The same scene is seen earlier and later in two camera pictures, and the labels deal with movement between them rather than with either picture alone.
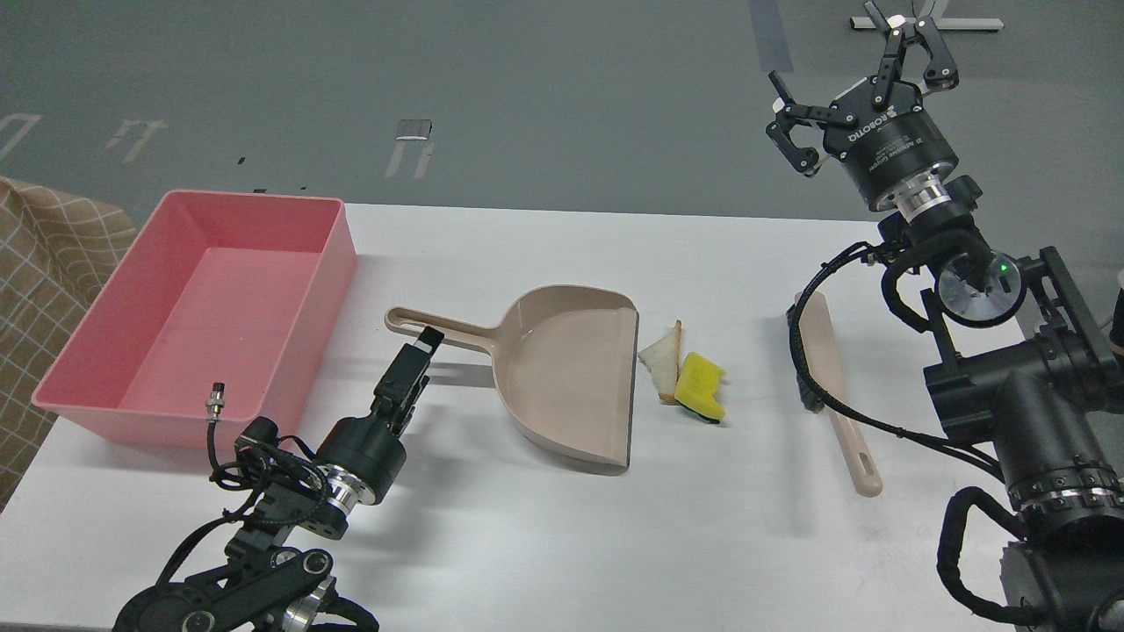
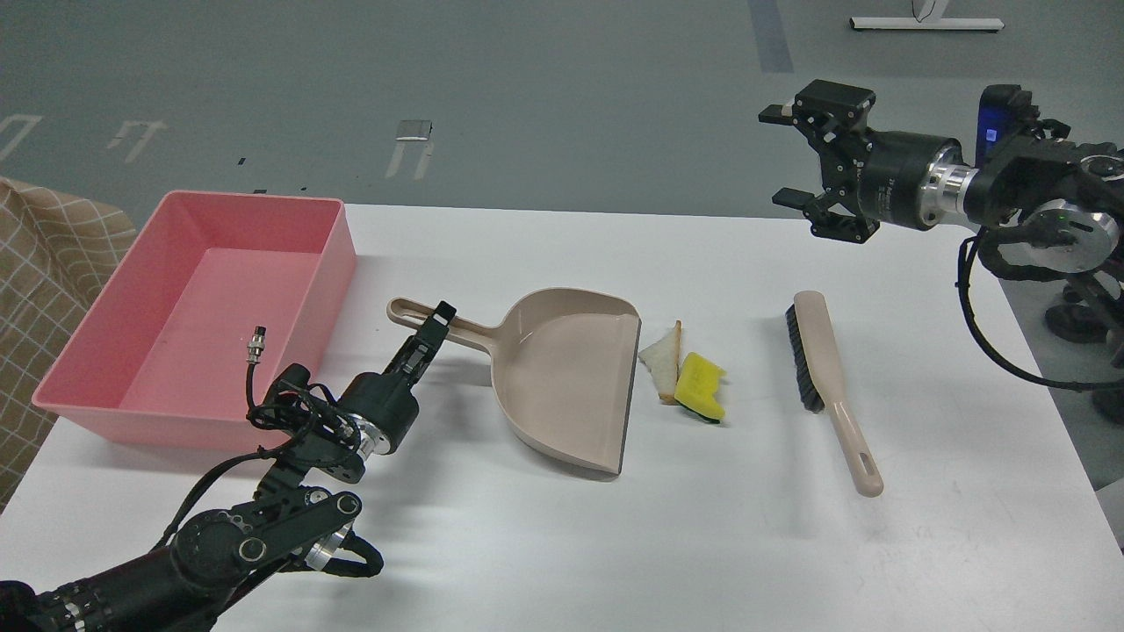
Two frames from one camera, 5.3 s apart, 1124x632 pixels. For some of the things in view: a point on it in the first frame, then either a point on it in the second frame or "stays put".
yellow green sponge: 696,385 stays put
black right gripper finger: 941,73 → 832,100
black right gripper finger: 803,159 → 832,213
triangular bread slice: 662,361 stays put
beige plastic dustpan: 564,363 stays put
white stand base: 946,24 stays put
